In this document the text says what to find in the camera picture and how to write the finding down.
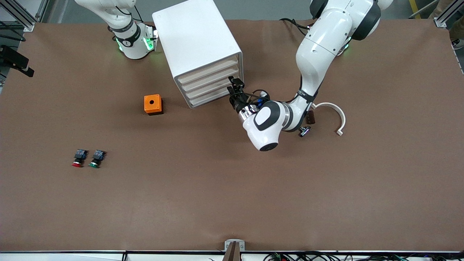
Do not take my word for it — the orange box with hole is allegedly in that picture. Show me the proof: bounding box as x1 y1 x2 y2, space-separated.
144 94 164 116

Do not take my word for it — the white drawer cabinet shell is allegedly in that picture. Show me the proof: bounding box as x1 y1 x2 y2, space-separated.
152 0 244 109

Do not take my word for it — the grey metal mounting bracket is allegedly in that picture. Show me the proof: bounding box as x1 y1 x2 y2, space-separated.
224 239 245 252

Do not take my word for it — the red push button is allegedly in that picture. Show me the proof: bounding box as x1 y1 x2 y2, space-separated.
71 149 88 168

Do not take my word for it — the aluminium frame profile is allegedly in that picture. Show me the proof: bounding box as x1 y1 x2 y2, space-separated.
0 0 37 32
34 0 50 23
434 0 464 29

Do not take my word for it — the white table edge rail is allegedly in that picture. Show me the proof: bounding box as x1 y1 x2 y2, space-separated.
0 251 464 261

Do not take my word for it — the black base cable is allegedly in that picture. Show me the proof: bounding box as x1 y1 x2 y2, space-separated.
280 17 313 38

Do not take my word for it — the black cable bundle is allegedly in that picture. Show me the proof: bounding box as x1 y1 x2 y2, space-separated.
263 251 464 261

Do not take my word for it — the white semicircular clamp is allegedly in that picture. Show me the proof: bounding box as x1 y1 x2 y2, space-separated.
312 102 346 136

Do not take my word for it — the person in beige trousers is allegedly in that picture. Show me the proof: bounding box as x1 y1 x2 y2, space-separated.
430 0 464 49

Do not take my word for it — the white cabinet drawer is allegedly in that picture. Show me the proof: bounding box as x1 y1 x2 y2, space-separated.
186 84 234 108
177 54 240 85
180 65 241 92
183 73 236 100

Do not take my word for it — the brown camera post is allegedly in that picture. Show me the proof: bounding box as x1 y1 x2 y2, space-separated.
222 242 241 261

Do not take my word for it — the green push button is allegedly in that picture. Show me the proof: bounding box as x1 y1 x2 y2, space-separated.
88 149 106 169

